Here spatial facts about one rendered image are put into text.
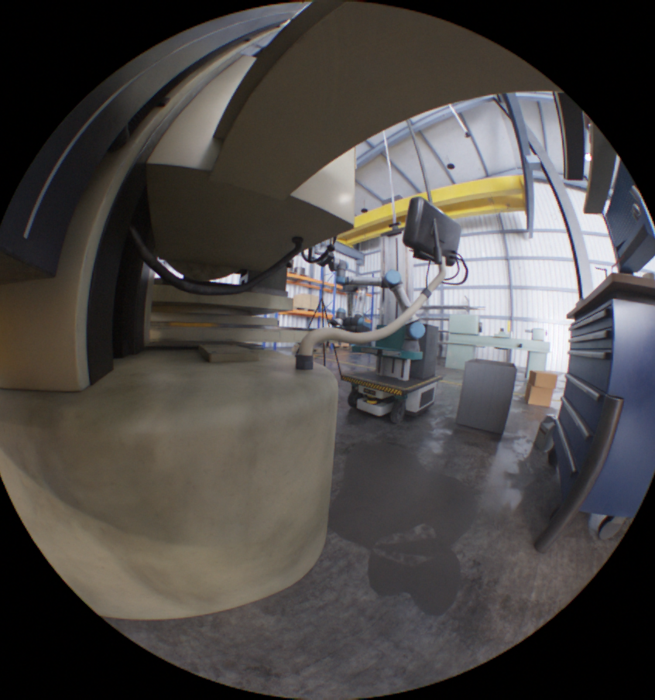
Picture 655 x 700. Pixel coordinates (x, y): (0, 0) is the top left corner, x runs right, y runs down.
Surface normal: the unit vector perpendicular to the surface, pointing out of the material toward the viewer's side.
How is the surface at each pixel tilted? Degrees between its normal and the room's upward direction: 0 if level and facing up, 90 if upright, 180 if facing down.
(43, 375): 90
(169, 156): 90
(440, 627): 0
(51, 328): 90
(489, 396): 90
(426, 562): 0
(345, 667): 0
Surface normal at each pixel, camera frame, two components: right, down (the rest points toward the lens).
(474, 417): -0.76, 0.01
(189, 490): 0.65, 0.10
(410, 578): 0.05, -1.00
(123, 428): 0.59, -0.42
